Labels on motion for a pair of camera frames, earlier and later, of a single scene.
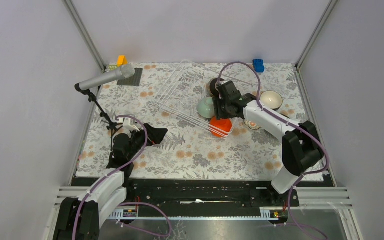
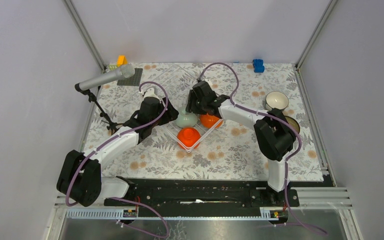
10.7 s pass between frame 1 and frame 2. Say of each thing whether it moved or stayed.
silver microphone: stayed
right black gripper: moved
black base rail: stayed
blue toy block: stayed
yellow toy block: stayed
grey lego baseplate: stayed
